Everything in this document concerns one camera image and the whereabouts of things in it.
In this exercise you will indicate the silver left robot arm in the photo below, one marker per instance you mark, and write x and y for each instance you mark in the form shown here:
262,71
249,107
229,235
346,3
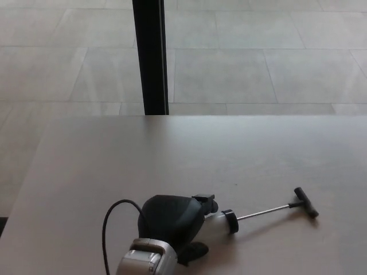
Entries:
146,257

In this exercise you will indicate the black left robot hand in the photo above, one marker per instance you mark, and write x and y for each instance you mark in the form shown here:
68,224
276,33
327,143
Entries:
169,217

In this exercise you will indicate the black vertical post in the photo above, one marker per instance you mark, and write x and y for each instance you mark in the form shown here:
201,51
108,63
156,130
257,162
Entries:
150,57

